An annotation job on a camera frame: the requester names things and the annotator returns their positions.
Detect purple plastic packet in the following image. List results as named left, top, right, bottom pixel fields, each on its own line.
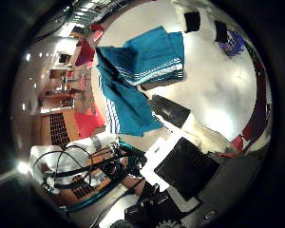
left=218, top=29, right=246, bottom=58

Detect person in red shirt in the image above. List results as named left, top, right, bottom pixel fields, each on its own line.
left=69, top=25, right=98, bottom=69

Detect teal cloth with white stripes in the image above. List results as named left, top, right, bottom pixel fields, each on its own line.
left=94, top=26, right=186, bottom=138

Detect thick black cable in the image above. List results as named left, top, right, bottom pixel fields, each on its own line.
left=42, top=156, right=126, bottom=191

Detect red upholstered seat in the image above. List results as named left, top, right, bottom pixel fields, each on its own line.
left=73, top=104, right=107, bottom=139

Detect wooden panel with black grid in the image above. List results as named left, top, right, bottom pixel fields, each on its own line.
left=34, top=109, right=82, bottom=150

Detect thin black cable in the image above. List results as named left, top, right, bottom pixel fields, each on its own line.
left=32, top=144, right=96, bottom=188

